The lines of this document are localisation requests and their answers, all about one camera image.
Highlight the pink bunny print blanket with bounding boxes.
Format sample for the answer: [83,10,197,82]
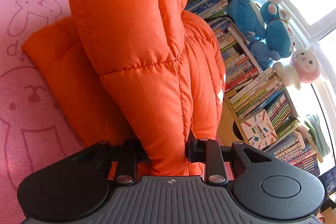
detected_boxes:
[0,0,111,219]

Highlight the orange puffer jacket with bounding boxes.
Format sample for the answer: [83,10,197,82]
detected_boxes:
[21,0,226,177]

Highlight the wooden drawer organizer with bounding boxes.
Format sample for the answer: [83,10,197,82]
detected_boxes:
[217,93,254,151]

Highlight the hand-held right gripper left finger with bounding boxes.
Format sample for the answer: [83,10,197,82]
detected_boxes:
[71,138,152,185]

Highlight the white printed cardboard box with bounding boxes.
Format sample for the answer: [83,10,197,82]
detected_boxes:
[240,109,278,147]

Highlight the blue plush toy white ears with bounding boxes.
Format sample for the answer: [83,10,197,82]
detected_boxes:
[260,0,296,59]

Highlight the row of large picture books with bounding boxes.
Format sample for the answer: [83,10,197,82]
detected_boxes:
[185,0,263,92]

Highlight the white pink rabbit plush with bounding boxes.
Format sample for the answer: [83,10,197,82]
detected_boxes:
[272,43,321,90]

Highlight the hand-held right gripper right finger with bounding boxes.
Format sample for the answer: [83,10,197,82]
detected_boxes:
[184,133,274,186]

